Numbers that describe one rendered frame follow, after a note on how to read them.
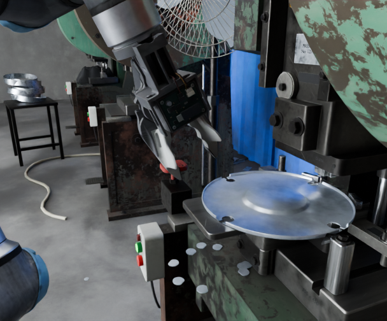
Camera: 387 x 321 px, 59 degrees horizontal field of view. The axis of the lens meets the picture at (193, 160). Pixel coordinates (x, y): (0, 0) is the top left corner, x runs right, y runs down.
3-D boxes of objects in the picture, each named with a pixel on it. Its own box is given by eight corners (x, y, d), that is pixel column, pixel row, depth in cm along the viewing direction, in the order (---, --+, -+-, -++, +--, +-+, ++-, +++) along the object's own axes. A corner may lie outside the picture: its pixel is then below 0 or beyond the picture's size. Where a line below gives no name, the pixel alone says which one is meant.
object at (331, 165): (336, 190, 59) (340, 160, 57) (270, 156, 77) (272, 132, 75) (403, 178, 65) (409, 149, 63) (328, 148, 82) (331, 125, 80)
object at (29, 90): (19, 167, 310) (3, 76, 283) (13, 153, 345) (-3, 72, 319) (65, 158, 330) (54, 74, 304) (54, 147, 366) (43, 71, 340)
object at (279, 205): (384, 206, 66) (384, 202, 65) (288, 263, 49) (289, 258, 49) (267, 165, 87) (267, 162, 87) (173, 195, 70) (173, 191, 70)
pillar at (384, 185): (377, 226, 67) (391, 158, 63) (368, 221, 69) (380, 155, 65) (386, 224, 68) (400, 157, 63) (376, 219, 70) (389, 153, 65)
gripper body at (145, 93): (166, 142, 43) (119, 53, 38) (147, 128, 51) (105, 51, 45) (215, 113, 45) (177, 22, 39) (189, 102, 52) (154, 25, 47)
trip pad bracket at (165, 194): (172, 254, 95) (170, 189, 89) (162, 236, 104) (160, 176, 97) (192, 249, 97) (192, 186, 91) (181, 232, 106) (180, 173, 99)
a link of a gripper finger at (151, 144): (147, 160, 50) (133, 100, 46) (145, 156, 51) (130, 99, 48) (177, 150, 51) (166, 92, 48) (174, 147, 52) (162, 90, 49)
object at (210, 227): (208, 300, 60) (209, 232, 56) (181, 255, 72) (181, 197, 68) (323, 267, 69) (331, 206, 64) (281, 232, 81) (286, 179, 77)
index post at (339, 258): (334, 296, 53) (343, 242, 50) (321, 284, 56) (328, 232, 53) (348, 292, 54) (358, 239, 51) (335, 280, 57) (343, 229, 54)
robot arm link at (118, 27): (88, 18, 44) (143, -8, 45) (106, 53, 46) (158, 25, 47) (97, 14, 37) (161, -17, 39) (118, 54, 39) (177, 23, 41)
